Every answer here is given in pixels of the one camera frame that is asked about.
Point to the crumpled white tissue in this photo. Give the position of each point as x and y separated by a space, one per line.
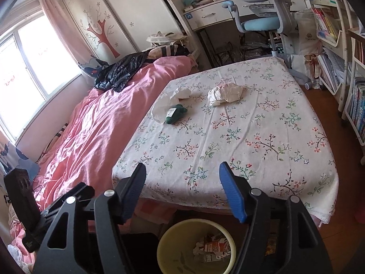
182 93

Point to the white tote bag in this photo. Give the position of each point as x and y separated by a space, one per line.
162 37

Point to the striped pillow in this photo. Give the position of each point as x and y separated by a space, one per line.
168 50

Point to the blue patterned pillow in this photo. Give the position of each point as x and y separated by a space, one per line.
91 68

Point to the window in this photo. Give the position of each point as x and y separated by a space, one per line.
37 62

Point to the beige tote bag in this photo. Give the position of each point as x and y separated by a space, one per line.
308 31

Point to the white wardrobe with tree print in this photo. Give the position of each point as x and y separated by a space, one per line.
119 11

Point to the red snack bag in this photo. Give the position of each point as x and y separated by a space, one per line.
212 247

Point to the grey and blue desk chair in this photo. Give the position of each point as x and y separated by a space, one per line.
256 24

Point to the pink curtain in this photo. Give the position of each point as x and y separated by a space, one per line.
60 25

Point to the yellow trash bin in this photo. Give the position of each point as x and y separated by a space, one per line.
171 245

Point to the white plastic sheet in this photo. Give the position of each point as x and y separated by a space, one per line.
159 108

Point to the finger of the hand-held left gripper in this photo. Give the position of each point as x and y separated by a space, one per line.
82 191

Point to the crumpled white paper bag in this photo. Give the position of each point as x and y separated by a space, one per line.
231 92

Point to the dark bags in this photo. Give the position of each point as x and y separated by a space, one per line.
242 51

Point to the floral tablecloth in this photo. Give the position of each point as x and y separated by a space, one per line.
228 137

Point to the white bookshelf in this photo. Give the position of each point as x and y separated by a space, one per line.
356 97
328 34

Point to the blue patterned cloth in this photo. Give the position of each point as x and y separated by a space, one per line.
20 157

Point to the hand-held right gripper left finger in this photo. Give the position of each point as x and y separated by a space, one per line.
134 187

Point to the pink blanket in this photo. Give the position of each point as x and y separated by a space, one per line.
85 137

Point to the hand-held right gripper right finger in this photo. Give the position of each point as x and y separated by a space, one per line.
232 191

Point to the black puffer jacket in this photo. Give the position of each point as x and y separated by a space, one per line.
119 71

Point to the green plush toy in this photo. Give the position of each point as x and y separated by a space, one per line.
174 114

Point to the white desk with hutch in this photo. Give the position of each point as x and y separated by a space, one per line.
205 15

